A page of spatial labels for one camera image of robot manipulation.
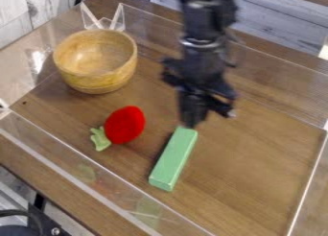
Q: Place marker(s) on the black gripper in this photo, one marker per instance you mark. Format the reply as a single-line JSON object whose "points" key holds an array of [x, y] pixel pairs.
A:
{"points": [[196, 76]]}

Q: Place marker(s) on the red plush strawberry toy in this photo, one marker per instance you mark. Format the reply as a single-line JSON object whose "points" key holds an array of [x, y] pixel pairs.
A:
{"points": [[122, 127]]}

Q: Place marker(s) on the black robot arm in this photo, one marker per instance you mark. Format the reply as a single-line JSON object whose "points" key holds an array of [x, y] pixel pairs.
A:
{"points": [[206, 18]]}

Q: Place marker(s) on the green rectangular block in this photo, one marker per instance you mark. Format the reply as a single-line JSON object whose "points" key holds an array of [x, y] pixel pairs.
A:
{"points": [[165, 172]]}

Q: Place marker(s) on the wooden bowl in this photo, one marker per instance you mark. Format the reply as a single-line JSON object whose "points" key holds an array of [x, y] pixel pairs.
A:
{"points": [[96, 60]]}

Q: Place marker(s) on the black table clamp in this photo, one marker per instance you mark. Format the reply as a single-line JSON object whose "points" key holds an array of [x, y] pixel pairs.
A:
{"points": [[40, 221]]}

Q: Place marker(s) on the clear acrylic tray wall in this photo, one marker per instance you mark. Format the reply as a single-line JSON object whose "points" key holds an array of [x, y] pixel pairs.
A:
{"points": [[254, 179]]}

